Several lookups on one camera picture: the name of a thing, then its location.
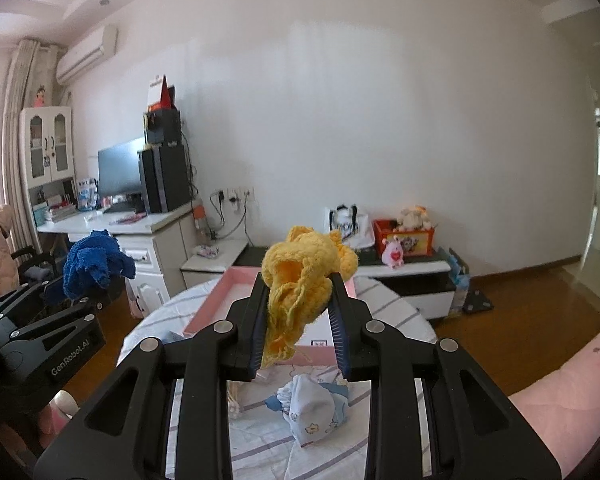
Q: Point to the bag of cotton swabs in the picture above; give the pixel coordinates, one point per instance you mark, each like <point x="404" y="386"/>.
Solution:
<point x="232" y="396"/>

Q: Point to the blue crochet knit item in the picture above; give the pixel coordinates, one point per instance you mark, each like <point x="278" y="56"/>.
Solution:
<point x="93" y="261"/>

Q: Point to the blue white carton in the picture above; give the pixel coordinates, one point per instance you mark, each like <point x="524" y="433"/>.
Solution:
<point x="87" y="198"/>

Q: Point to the black box on tower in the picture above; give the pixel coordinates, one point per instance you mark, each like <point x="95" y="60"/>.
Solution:
<point x="163" y="126"/>

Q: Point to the small doll figurine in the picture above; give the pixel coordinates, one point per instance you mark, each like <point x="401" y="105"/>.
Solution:
<point x="40" y="97"/>

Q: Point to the white glass door cabinet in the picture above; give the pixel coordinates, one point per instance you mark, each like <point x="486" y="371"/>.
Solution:
<point x="46" y="145"/>

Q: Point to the black computer tower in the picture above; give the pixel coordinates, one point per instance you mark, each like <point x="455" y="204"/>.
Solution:
<point x="164" y="178"/>

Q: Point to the pink heart plush toy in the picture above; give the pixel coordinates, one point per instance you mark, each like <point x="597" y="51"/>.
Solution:
<point x="392" y="255"/>

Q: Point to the pink booklet on desk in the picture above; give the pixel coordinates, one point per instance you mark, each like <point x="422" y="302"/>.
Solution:
<point x="129" y="219"/>

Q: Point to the beige plush toy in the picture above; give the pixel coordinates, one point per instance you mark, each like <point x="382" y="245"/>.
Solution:
<point x="413" y="219"/>

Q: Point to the yellow crochet knit item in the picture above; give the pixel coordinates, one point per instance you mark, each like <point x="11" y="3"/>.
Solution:
<point x="297" y="272"/>

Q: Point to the wall power sockets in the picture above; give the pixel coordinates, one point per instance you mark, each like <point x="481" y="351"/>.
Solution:
<point x="234" y="200"/>

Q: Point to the white air conditioner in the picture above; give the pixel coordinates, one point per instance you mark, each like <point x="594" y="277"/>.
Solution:
<point x="95" y="48"/>

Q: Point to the red white paper bag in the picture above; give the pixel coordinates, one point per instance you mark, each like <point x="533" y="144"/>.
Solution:
<point x="159" y="95"/>

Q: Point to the white desk with drawers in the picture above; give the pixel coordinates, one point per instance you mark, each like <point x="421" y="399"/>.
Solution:
<point x="159" y="245"/>

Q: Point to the light blue printed baby hat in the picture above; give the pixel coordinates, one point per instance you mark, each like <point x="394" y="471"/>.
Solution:
<point x="311" y="408"/>

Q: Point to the white tote bag black handles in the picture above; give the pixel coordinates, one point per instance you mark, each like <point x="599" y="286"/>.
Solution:
<point x="353" y="224"/>

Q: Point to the orange capped bottle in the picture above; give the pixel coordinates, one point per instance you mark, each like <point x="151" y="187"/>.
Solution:
<point x="201" y="223"/>

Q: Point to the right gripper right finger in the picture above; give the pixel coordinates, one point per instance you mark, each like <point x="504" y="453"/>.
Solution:
<point x="434" y="412"/>

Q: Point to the black floor scale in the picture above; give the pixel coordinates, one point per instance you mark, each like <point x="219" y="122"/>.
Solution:
<point x="476" y="302"/>

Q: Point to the red cartoon storage box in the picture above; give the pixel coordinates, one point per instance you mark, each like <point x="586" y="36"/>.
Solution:
<point x="414" y="243"/>

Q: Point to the pink bedding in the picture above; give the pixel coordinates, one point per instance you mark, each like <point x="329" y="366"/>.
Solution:
<point x="563" y="407"/>

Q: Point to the floral pouch on side table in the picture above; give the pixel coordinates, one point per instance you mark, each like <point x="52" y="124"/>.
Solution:
<point x="207" y="251"/>

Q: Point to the pink shallow tray box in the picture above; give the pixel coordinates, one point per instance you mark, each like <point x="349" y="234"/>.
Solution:
<point x="240" y="289"/>

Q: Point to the black office chair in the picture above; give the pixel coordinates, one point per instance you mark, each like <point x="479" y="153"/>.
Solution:
<point x="37" y="267"/>

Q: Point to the black keyboard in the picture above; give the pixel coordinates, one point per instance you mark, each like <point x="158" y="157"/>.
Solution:
<point x="135" y="206"/>

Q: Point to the black computer monitor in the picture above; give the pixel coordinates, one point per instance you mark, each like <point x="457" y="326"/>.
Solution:
<point x="119" y="169"/>

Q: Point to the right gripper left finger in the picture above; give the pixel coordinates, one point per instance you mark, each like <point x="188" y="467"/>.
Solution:
<point x="165" y="397"/>

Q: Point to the stack of books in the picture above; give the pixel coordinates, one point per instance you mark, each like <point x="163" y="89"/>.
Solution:
<point x="58" y="212"/>

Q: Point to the round table striped quilt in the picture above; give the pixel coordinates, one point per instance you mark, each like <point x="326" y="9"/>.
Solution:
<point x="262" y="445"/>

